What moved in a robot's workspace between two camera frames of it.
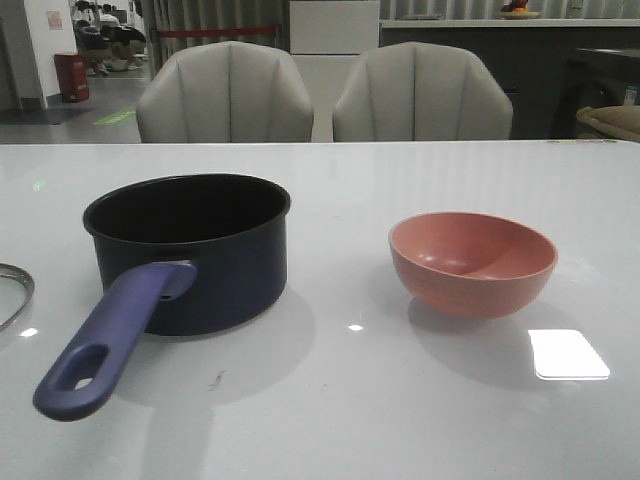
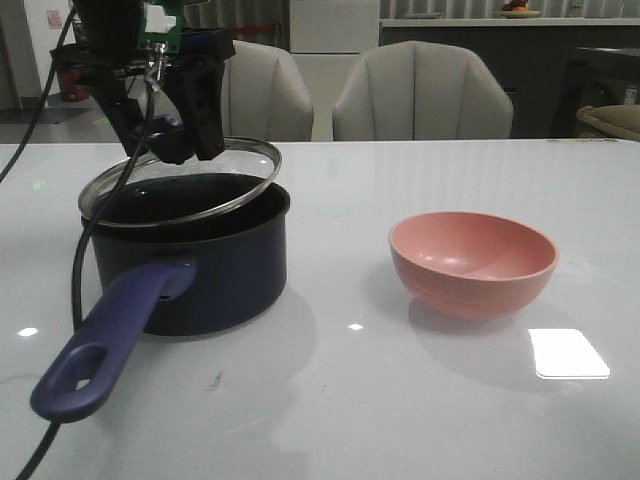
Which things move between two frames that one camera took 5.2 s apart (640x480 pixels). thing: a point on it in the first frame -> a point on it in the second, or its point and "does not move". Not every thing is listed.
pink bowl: (471, 265) does not move
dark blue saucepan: (175, 255) does not move
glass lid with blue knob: (8, 269) -> (162, 192)
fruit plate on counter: (517, 11) does not move
